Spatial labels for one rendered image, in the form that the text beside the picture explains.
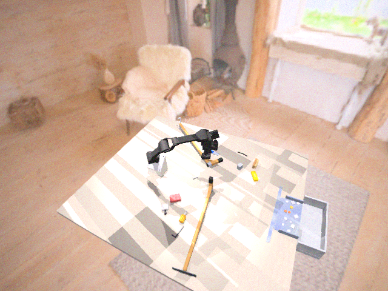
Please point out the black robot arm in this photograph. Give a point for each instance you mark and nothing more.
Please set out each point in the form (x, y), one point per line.
(203, 136)

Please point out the yellow rectangular block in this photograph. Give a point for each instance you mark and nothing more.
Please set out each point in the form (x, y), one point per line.
(254, 176)

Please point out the long orange l-shaped rod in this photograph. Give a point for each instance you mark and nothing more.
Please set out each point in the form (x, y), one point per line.
(208, 161)

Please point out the red rectangular block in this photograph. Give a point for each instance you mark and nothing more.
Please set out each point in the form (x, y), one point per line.
(175, 198)

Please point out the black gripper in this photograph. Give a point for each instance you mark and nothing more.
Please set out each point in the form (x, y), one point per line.
(206, 154)

